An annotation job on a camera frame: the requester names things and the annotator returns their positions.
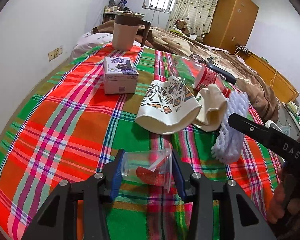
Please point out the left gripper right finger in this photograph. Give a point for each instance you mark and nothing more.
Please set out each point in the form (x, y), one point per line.
(187, 181)

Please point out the patterned curtain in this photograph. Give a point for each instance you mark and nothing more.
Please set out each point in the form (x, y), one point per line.
(198, 15)

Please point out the white bed sheet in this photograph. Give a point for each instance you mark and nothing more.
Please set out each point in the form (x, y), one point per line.
(89, 41)

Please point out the plaid colourful blanket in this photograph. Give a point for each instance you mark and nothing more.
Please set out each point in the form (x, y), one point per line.
(70, 129)

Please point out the brown teddy bear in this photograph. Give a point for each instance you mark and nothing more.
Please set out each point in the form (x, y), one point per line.
(182, 26)

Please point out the barred window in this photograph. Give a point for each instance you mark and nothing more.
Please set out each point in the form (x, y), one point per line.
(165, 6)

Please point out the dark blue glasses case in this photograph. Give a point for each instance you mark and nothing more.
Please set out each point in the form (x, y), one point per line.
(228, 76)

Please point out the cluttered wall shelf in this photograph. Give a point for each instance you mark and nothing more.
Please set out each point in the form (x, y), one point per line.
(110, 12)

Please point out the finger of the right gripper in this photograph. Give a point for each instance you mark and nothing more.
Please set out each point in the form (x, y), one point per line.
(253, 130)

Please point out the patterned white paper cup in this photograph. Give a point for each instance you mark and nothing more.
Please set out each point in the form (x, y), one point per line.
(167, 107)

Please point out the wooden headboard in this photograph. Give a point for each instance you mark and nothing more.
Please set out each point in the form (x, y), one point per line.
(281, 86)

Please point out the clear plastic cup red residue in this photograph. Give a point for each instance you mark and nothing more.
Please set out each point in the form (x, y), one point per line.
(148, 167)

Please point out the right hand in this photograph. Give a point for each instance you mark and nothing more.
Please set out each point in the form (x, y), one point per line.
(276, 209)

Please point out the cream leaf paper cup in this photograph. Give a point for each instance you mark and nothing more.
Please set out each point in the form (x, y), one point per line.
(213, 107)

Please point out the beige brown lidded mug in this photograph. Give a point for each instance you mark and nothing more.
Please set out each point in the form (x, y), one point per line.
(126, 26)

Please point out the wooden wardrobe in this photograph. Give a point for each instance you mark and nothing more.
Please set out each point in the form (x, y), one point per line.
(232, 23)

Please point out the clear bottle red label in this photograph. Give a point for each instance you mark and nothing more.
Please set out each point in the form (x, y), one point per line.
(196, 75)

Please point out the wall power socket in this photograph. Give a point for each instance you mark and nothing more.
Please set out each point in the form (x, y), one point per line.
(55, 53)

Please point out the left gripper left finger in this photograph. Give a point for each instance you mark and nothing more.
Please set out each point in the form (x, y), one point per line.
(111, 178)

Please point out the white trash bin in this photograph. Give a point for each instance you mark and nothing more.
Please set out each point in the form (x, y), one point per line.
(272, 124)

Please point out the brown fleece blanket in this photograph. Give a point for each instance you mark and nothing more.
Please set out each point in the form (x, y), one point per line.
(261, 95)

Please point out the small purple white carton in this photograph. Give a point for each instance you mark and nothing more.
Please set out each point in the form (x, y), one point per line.
(119, 75)

